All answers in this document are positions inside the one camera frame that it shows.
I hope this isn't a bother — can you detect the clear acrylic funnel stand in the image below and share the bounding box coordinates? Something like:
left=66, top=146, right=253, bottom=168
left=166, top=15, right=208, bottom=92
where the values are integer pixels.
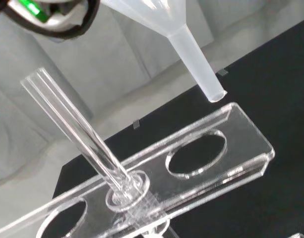
left=0, top=68, right=276, bottom=238

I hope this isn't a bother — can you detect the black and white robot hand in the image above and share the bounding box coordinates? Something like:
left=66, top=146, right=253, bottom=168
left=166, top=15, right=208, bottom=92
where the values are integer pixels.
left=0, top=0, right=100, bottom=43

